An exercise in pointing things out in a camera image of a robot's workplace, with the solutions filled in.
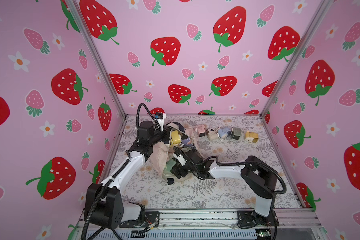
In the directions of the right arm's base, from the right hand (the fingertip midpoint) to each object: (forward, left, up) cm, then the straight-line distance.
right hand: (173, 169), depth 85 cm
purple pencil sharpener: (+16, -6, +7) cm, 18 cm away
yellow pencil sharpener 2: (+19, 0, +7) cm, 20 cm away
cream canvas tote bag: (+5, +7, +10) cm, 13 cm away
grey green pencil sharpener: (+31, -41, -1) cm, 51 cm away
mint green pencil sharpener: (+2, +2, +1) cm, 4 cm away
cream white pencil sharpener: (+29, -24, -2) cm, 38 cm away
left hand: (+17, +1, +20) cm, 26 cm away
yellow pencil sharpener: (+29, -51, -2) cm, 59 cm away
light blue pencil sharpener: (+31, -33, -1) cm, 45 cm away
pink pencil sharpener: (+32, -16, 0) cm, 36 cm away
